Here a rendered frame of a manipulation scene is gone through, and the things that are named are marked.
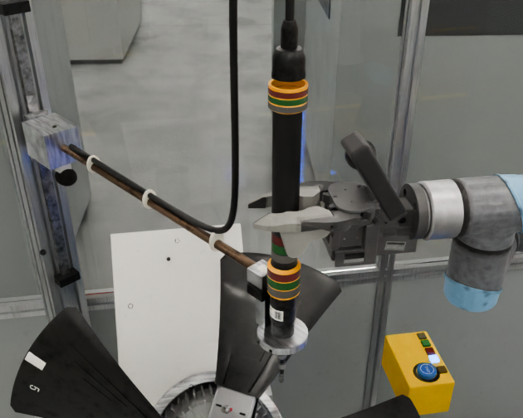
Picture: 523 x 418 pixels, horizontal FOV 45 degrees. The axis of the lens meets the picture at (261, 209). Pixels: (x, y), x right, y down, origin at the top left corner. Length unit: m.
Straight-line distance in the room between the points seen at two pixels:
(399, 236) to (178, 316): 0.59
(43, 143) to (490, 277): 0.80
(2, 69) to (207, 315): 0.60
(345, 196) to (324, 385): 1.32
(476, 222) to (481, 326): 1.27
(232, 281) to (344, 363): 0.95
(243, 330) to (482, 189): 0.46
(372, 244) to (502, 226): 0.17
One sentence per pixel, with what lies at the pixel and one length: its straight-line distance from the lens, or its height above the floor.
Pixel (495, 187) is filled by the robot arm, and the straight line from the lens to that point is 0.83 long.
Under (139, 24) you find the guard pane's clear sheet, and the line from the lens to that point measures 1.40.
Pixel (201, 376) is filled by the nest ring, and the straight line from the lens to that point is 1.23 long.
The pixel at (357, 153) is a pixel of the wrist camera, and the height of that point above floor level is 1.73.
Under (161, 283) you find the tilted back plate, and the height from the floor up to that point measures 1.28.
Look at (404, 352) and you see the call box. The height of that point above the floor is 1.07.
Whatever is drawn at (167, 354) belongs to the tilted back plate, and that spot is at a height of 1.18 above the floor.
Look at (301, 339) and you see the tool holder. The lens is 0.87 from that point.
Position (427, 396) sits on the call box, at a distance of 1.41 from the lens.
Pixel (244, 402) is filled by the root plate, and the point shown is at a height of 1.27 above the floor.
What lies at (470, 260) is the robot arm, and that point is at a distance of 0.86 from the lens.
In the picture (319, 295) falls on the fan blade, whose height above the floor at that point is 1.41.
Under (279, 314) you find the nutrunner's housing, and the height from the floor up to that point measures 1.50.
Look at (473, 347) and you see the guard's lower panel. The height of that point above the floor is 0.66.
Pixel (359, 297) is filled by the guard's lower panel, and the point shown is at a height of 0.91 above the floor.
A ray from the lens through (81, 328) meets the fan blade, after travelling 1.00.
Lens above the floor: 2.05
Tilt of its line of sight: 31 degrees down
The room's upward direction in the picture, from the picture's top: straight up
